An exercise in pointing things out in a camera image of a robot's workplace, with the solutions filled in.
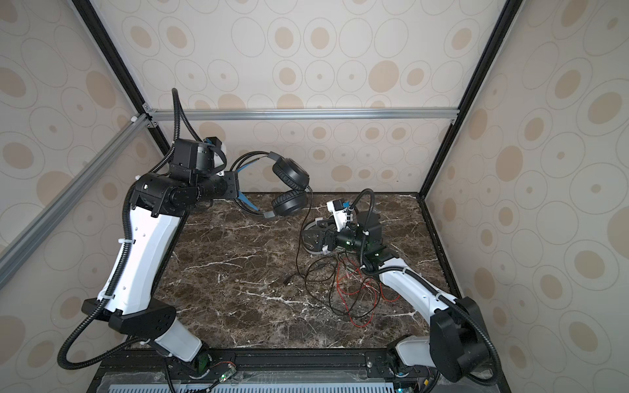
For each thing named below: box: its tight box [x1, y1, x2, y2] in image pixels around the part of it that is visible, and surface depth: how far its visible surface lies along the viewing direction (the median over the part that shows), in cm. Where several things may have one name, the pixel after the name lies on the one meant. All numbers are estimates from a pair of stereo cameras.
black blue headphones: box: [230, 150, 312, 219], surface depth 62 cm
